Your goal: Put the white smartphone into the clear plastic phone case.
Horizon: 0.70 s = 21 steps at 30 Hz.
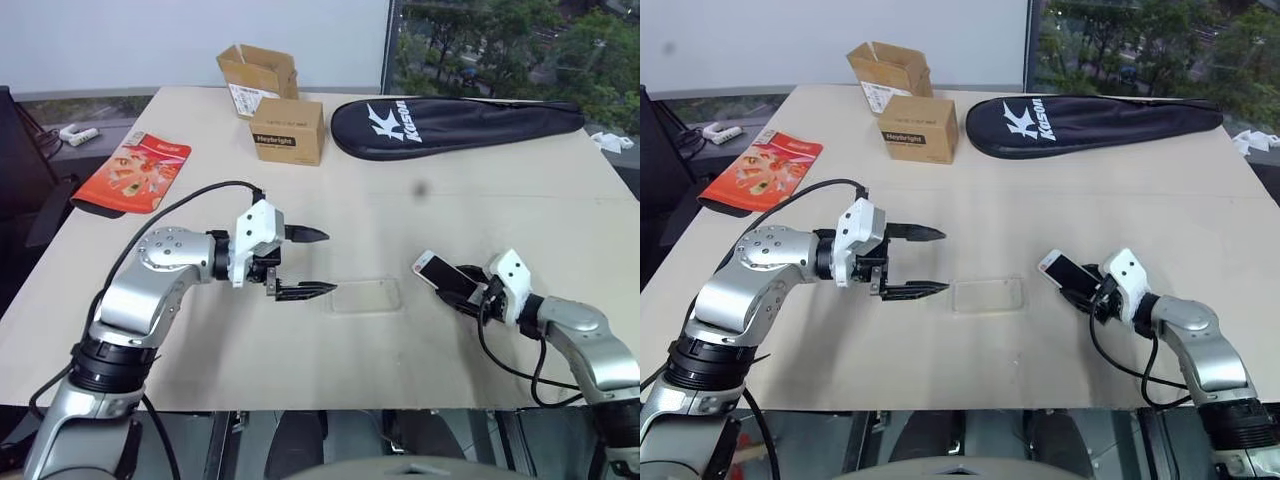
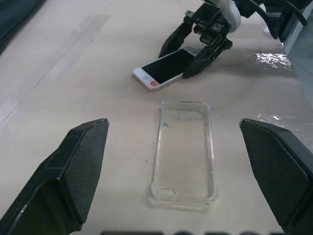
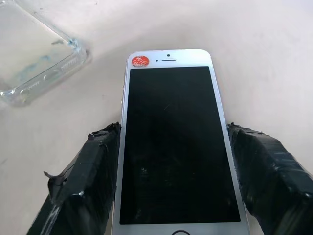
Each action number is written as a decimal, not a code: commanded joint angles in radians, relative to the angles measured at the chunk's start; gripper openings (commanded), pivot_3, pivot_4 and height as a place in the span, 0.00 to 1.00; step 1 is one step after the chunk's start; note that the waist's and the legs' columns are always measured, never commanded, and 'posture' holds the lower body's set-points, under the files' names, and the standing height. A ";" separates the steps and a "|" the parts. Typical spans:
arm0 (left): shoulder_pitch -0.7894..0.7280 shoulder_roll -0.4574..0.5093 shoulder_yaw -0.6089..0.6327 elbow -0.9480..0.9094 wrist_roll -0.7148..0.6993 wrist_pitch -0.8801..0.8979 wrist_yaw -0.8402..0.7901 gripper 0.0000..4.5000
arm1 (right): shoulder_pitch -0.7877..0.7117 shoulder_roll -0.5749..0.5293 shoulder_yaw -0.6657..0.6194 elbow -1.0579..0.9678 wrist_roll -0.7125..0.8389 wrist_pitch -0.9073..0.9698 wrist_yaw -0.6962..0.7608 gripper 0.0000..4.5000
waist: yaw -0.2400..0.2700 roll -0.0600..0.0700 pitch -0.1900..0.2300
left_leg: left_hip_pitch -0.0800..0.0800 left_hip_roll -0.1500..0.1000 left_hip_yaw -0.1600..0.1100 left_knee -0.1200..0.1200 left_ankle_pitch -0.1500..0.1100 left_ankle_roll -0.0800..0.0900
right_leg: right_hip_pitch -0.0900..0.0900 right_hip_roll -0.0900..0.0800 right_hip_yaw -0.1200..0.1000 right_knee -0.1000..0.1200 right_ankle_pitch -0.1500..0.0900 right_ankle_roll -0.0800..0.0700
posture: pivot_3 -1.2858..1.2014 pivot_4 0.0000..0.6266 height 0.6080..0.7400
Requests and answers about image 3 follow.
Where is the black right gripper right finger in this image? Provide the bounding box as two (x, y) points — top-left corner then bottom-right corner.
(226, 123), (313, 235)

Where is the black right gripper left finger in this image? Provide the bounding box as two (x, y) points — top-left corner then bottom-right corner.
(26, 122), (122, 235)

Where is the white smartphone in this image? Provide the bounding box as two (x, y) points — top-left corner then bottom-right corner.
(110, 48), (251, 235)

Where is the clear plastic phone case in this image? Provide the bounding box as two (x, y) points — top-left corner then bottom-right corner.
(0, 0), (88, 108)

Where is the round orange sticker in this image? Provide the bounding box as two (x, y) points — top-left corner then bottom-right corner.
(131, 55), (150, 68)

